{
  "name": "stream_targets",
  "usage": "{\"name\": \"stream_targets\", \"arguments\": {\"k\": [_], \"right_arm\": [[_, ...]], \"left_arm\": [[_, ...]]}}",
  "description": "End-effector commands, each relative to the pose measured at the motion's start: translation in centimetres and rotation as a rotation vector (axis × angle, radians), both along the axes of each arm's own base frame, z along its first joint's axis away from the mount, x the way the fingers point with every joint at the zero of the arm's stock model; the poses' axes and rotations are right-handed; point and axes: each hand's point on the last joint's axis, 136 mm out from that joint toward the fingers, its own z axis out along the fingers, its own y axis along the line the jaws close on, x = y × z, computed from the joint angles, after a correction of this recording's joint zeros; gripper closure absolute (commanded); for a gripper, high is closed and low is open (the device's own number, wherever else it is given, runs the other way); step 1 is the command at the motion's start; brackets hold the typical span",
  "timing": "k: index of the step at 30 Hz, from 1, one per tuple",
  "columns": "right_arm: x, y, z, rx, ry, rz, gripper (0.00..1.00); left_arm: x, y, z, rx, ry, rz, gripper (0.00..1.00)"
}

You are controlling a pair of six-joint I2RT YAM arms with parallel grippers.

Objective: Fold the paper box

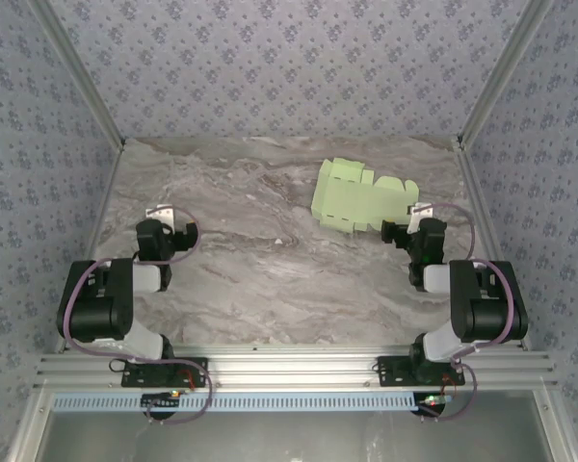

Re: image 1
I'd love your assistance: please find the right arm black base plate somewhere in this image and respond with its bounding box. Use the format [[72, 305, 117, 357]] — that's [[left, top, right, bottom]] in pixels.
[[376, 355, 466, 389]]

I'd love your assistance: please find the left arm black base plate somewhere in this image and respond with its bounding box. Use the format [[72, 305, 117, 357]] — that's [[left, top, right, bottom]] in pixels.
[[120, 357, 209, 389]]

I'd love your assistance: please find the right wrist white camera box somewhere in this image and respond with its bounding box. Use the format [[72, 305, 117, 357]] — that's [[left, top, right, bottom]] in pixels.
[[408, 202, 435, 231]]

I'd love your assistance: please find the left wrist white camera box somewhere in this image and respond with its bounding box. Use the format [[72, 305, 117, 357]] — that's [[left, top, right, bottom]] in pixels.
[[144, 205, 175, 225]]

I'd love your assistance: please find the light green paper box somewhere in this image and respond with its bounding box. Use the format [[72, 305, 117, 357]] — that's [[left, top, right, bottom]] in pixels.
[[310, 157, 419, 236]]

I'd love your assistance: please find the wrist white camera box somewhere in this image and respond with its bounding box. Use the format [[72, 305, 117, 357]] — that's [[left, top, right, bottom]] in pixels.
[[408, 202, 435, 231], [144, 205, 175, 225]]

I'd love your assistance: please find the aluminium side rail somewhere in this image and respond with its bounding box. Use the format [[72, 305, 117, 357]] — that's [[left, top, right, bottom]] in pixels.
[[55, 141, 126, 355], [455, 137, 534, 352]]

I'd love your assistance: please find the aluminium cross beam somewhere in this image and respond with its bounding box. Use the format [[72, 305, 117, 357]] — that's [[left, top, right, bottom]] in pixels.
[[32, 349, 559, 390]]

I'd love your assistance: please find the aluminium frame post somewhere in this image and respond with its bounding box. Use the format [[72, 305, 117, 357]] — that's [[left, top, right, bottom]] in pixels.
[[456, 0, 556, 148], [27, 0, 127, 148]]

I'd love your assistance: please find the pale blue slotted cable duct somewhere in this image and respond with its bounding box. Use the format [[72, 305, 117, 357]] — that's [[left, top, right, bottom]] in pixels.
[[51, 390, 428, 414]]

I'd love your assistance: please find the black controller board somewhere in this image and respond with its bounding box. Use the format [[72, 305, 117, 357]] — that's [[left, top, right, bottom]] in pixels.
[[141, 391, 182, 416], [415, 391, 453, 419]]

